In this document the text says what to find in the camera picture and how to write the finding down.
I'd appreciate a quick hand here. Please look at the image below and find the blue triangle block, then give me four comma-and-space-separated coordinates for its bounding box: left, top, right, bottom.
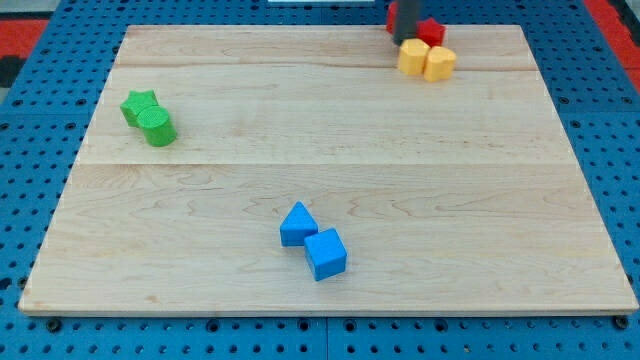
279, 201, 319, 247

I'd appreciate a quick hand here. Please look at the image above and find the blue cube block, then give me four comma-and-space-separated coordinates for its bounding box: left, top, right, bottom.
304, 228, 348, 281

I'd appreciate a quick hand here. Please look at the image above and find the light wooden board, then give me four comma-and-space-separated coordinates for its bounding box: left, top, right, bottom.
19, 25, 638, 317

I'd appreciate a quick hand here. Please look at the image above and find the yellow hexagon block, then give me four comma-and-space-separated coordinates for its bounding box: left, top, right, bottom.
397, 38, 431, 75

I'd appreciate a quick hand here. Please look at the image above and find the yellow heart block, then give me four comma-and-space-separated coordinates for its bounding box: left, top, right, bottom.
423, 46, 457, 82

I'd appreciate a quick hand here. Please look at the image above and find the green cylinder block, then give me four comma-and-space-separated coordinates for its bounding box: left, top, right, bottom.
137, 105, 177, 147

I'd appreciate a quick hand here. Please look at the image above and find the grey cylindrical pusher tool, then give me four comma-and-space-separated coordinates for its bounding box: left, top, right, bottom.
393, 0, 422, 46

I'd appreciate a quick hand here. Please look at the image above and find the red star block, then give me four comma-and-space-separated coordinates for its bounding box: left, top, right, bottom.
417, 17, 446, 47

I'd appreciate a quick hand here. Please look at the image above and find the red block behind pusher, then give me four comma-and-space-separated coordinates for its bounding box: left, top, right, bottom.
386, 1, 397, 35

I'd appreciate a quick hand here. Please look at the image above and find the green star block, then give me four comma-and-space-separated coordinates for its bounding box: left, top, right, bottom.
120, 90, 158, 127

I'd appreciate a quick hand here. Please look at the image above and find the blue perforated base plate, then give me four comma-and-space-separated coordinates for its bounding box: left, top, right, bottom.
1, 0, 639, 359

